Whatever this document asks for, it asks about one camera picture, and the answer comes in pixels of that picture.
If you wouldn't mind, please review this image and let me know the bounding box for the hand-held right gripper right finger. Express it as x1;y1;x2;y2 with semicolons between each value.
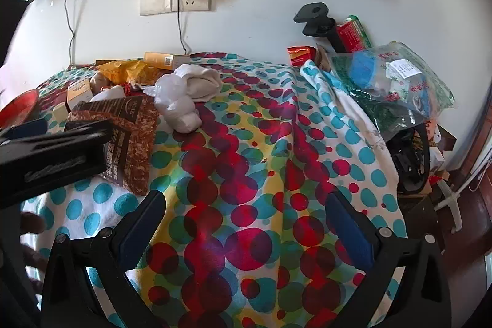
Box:
325;187;452;328

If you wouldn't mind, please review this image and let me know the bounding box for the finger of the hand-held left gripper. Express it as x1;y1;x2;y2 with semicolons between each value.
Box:
0;118;49;140
0;119;114;207

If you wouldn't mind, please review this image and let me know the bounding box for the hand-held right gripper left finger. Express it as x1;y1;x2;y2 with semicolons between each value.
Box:
40;190;168;328

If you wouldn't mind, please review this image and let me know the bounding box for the brown printed box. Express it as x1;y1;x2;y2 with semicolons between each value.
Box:
65;97;161;197

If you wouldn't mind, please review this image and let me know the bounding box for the person's left hand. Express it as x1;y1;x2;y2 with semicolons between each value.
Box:
19;212;52;292

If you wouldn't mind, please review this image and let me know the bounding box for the red bowl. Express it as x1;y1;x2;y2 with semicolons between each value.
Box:
0;90;40;129

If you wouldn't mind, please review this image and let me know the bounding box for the small cream box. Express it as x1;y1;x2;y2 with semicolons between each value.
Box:
52;102;70;124

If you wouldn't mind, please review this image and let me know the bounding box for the small beige box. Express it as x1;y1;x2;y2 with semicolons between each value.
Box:
67;78;94;112

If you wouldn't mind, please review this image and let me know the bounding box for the orange snack packet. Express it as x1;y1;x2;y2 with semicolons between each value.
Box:
95;60;133;86

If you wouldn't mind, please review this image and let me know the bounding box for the white plastic stand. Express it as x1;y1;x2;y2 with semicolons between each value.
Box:
434;174;481;234

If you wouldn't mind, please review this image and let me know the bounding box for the red candy wrapper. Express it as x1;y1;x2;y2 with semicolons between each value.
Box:
122;81;144;97

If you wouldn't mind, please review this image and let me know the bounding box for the polka dot blanket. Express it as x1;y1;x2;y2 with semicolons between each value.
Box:
21;51;409;328

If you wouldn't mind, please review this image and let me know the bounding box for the white plastic bag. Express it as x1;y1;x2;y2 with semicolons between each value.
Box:
153;73;203;133

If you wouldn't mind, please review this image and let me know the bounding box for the yellow box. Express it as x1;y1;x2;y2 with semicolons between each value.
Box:
144;51;191;69

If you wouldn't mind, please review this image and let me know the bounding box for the clear plastic bag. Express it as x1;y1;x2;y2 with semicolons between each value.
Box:
326;41;455;129

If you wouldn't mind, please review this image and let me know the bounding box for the beige rolled sock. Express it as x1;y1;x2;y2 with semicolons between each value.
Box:
174;64;224;103

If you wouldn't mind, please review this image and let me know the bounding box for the small cardboard box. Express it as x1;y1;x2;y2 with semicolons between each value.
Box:
316;45;333;69

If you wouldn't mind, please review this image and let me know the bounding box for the red snack packet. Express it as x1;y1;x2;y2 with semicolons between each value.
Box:
287;45;318;67

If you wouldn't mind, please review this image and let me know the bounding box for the red and green box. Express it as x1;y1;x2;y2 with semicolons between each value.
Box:
335;15;373;53

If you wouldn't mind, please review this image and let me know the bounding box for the black strap bag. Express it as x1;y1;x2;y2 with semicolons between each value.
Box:
387;121;433;195

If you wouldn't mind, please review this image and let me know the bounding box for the thin black cable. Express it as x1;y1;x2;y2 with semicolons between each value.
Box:
64;0;79;66

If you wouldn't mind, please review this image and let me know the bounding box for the black plug cable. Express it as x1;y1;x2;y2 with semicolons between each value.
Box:
177;0;192;56

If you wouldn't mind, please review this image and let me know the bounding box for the black clamp mount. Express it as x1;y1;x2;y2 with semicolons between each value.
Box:
293;3;347;53

